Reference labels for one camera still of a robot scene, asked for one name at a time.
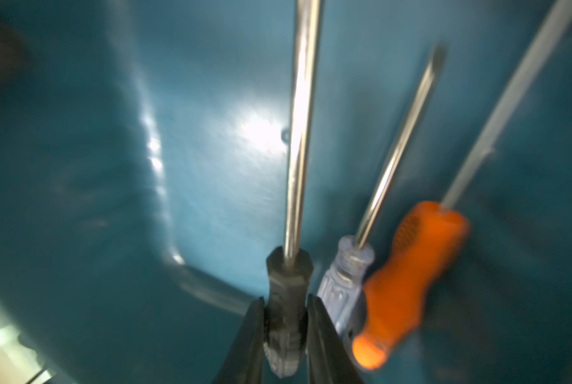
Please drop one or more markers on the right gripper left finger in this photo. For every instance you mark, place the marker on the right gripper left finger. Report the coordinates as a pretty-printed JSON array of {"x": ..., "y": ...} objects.
[{"x": 245, "y": 358}]

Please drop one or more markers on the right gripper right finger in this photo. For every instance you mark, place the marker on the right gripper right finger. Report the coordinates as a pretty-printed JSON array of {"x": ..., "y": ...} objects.
[{"x": 328, "y": 362}]

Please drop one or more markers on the orange handle screwdriver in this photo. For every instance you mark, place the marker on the orange handle screwdriver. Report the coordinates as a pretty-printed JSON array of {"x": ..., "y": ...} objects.
[{"x": 430, "y": 236}]

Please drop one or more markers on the black grey handle screwdriver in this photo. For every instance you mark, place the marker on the black grey handle screwdriver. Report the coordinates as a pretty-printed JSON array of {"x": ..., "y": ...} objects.
[{"x": 289, "y": 267}]

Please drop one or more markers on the teal plastic storage tray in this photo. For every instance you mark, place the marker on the teal plastic storage tray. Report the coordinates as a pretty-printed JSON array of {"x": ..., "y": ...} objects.
[{"x": 143, "y": 168}]

